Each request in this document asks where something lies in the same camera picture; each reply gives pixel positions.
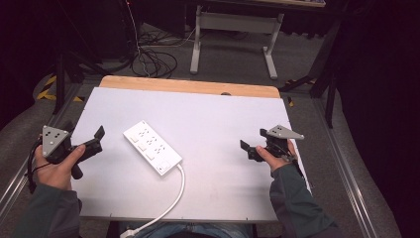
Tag thin white floor cable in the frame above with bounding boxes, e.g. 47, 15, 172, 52
126, 0, 199, 77

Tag person's right hand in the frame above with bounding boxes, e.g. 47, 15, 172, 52
255, 138, 299, 174

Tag white metal desk frame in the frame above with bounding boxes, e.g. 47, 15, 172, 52
189, 4, 285, 81

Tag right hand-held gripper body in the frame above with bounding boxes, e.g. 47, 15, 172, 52
262, 124, 305, 161

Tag wooden desk top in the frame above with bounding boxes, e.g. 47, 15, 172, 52
197, 0, 327, 9

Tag aluminium floor rail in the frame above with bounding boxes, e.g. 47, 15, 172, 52
0, 81, 83, 220
312, 97, 379, 238

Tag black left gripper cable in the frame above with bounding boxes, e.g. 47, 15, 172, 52
25, 138, 46, 194

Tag white power strip cable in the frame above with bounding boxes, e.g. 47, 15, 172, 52
133, 163, 186, 234

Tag black tripod stand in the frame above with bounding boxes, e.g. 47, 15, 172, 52
52, 19, 140, 115

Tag black metal stand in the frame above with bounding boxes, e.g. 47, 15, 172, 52
277, 13, 346, 129

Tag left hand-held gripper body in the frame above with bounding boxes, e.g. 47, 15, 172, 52
41, 120, 84, 180

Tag black cables on floor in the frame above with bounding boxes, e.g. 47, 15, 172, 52
130, 31, 186, 79

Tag white power strip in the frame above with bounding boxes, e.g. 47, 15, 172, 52
122, 119, 184, 178

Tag person's left hand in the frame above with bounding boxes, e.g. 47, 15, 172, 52
34, 144, 87, 191

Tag person's legs in jeans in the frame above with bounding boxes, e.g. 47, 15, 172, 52
117, 221, 256, 238

